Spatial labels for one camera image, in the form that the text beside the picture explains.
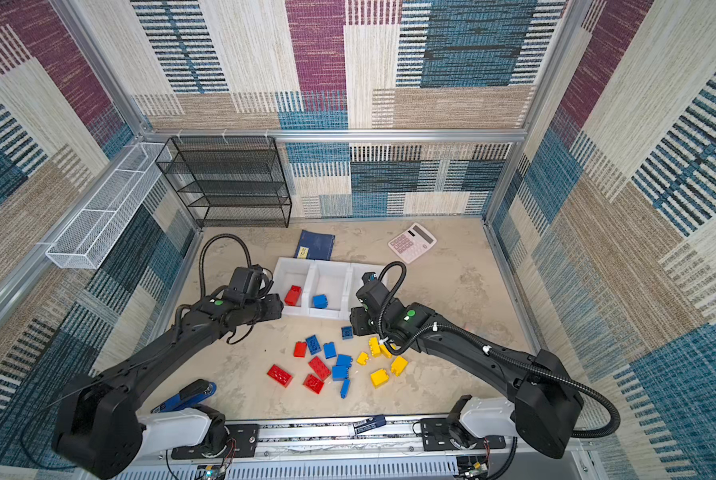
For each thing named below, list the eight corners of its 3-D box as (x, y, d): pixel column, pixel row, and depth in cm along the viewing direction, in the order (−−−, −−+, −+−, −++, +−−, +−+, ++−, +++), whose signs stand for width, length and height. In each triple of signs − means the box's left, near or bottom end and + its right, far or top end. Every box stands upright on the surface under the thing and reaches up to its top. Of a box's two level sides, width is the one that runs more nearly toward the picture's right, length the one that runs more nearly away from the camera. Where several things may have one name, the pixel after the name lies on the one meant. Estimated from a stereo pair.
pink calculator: (408, 265, 108) (409, 259, 106) (387, 245, 114) (387, 239, 112) (438, 245, 114) (440, 239, 112) (417, 227, 120) (418, 221, 117)
